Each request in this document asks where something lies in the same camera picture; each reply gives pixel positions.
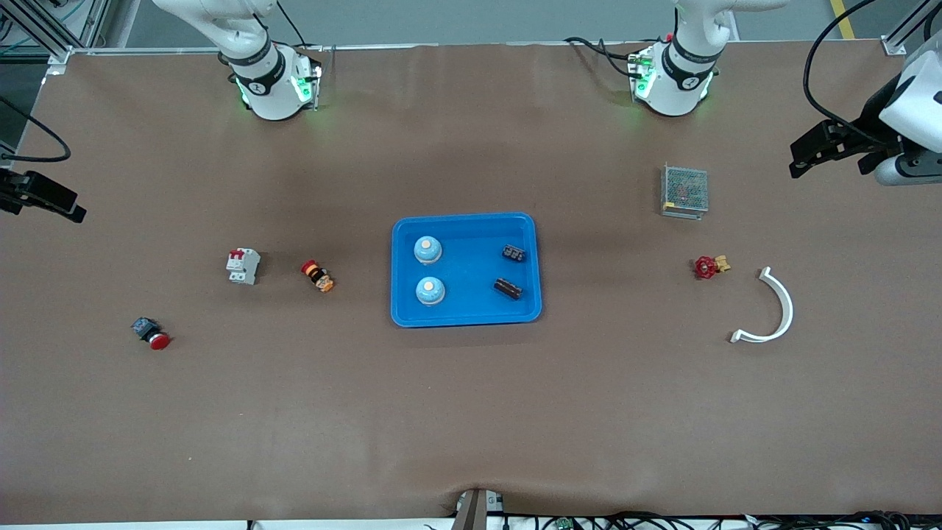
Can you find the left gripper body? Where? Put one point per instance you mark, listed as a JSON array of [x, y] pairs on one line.
[[867, 123]]

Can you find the short black capacitor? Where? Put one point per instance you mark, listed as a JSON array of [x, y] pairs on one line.
[[514, 253]]

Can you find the long dark brown capacitor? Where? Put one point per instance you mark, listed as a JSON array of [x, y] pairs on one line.
[[508, 288]]

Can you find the light blue dome bell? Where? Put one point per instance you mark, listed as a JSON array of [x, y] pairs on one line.
[[427, 250], [430, 291]]

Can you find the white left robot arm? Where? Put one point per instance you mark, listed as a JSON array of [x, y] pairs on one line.
[[673, 92]]

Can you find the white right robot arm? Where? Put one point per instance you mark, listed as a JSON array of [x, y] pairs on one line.
[[268, 96]]

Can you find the metal mesh power supply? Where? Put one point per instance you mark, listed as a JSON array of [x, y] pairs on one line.
[[684, 190]]

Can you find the red mushroom push button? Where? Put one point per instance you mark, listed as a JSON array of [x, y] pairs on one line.
[[151, 334]]

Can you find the white curved pipe clamp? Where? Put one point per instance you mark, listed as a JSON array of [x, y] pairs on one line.
[[789, 309]]

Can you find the blue plastic tray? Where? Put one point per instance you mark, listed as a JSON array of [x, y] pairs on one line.
[[471, 272]]

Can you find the brown table cover sheet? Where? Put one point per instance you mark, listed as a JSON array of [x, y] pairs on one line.
[[471, 412]]

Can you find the aluminium frame profile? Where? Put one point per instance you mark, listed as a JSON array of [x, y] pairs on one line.
[[59, 57], [895, 46]]

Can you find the white circuit breaker red switch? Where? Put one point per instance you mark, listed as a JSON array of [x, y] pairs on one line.
[[243, 266]]

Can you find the grey arm base connector bracket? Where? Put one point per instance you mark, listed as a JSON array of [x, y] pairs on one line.
[[639, 73], [315, 88]]

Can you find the orange black emergency stop switch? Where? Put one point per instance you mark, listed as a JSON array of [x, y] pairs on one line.
[[318, 277]]

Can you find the grey metal camera stand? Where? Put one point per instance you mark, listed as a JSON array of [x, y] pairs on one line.
[[475, 511]]

